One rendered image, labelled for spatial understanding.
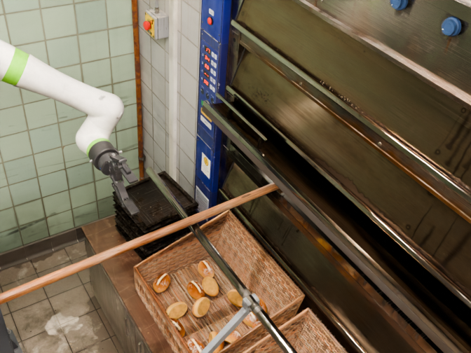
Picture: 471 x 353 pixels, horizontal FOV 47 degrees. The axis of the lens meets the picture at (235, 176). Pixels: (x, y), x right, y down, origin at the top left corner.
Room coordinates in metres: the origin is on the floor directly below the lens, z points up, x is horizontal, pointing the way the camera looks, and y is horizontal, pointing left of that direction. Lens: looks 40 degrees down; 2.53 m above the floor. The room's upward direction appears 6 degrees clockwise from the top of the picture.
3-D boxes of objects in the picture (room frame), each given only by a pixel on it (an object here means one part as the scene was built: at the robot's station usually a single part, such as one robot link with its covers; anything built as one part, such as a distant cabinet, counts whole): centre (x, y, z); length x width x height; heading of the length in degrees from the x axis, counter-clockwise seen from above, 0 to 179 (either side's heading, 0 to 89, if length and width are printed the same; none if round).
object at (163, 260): (1.43, 0.04, 0.72); 0.56 x 0.49 x 0.28; 37
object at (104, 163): (1.41, 0.41, 1.34); 0.09 x 0.07 x 0.08; 37
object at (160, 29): (2.30, 0.42, 1.46); 0.10 x 0.07 x 0.10; 36
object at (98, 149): (1.47, 0.45, 1.34); 0.12 x 0.06 x 0.09; 127
